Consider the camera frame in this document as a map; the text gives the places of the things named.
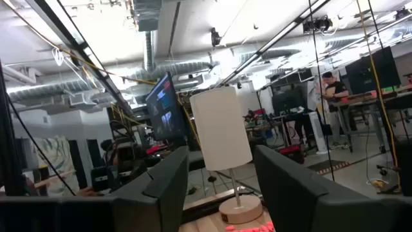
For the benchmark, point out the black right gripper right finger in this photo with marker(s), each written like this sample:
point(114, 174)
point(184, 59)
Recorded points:
point(289, 199)

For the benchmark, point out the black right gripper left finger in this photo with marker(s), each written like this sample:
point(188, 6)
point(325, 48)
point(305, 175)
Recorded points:
point(161, 199)

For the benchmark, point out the pink foam earplug pile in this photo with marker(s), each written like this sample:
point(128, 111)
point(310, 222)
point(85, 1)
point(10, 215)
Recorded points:
point(257, 229)

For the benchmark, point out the red tool box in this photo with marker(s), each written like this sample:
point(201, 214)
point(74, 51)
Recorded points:
point(291, 151)

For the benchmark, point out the white tower fan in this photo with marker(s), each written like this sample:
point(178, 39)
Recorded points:
point(318, 132)

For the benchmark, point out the person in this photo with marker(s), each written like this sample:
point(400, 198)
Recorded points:
point(336, 90)
point(107, 146)

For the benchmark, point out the black computer monitor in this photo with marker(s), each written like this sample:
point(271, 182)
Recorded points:
point(164, 109)

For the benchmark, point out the large dark screen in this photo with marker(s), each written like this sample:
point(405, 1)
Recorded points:
point(370, 71)

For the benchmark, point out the black overhead beam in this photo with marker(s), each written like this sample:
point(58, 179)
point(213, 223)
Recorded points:
point(78, 48)

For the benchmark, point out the silver flexible ceiling duct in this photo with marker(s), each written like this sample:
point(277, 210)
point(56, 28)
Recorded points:
point(174, 68)

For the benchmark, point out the black ceiling camera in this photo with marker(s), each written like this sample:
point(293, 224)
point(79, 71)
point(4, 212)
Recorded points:
point(215, 38)

